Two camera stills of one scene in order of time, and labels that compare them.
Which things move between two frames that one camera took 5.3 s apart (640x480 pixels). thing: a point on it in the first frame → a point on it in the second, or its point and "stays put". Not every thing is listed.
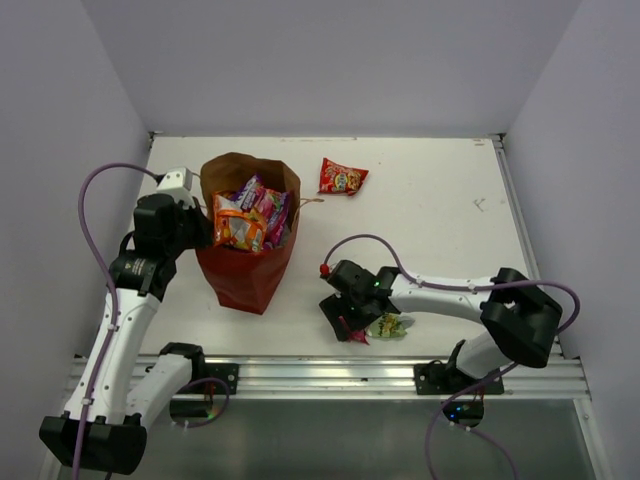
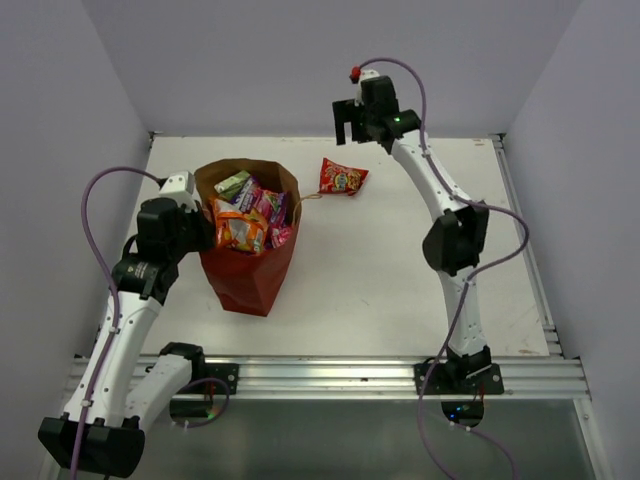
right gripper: (334, 306) → (345, 111)
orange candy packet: (234, 226) stays put
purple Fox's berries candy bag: (271, 204) stays put
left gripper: (204, 224) stays put
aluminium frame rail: (372, 377) stays put
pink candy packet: (355, 335) → (279, 234)
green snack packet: (389, 325) → (229, 187)
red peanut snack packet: (335, 178) stays put
